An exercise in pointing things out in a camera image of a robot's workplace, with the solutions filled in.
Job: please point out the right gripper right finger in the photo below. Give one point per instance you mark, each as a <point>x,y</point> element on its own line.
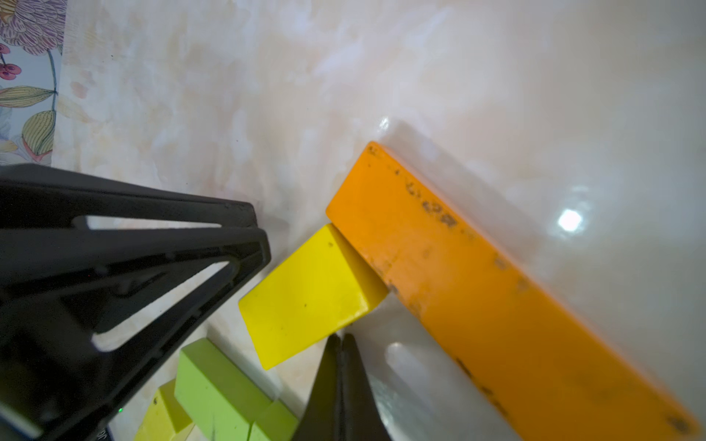
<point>361,419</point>

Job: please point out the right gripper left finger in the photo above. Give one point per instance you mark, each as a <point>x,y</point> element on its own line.
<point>320,418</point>

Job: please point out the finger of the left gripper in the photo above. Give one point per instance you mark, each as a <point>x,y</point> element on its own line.
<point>101,282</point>

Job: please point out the lime green block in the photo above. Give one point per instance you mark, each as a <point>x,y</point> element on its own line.
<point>221,400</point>
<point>165,419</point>

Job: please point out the small yellow block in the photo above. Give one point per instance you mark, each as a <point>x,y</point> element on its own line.
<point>324,286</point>

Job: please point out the orange long block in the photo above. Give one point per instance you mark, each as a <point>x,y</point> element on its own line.
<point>543,370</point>

